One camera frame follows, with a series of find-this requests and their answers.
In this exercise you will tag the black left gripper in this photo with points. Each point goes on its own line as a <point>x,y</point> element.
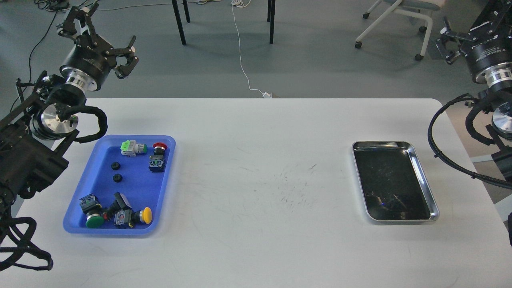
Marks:
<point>92,58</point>

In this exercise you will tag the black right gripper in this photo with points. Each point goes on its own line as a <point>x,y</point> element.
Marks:
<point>488,58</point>

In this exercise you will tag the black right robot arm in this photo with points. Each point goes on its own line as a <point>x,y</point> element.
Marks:
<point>488,121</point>

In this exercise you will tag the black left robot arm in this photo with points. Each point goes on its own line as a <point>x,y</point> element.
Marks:
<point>51,116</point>

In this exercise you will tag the blue plastic tray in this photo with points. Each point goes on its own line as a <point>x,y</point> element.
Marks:
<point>141,187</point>

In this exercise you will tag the silver metal tray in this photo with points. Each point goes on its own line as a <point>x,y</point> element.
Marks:
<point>393,184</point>

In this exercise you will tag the green white push button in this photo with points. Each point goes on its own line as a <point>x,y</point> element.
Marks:
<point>131,148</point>

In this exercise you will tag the red mushroom push button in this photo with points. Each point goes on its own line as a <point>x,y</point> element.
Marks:
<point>157,159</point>

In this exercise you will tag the green mushroom push button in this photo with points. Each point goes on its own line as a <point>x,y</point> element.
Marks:
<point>93,210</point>

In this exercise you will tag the yellow mushroom push button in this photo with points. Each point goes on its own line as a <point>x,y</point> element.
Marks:
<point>128,218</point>

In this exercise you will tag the black switch block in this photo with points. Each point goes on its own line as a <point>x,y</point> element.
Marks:
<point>120,203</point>

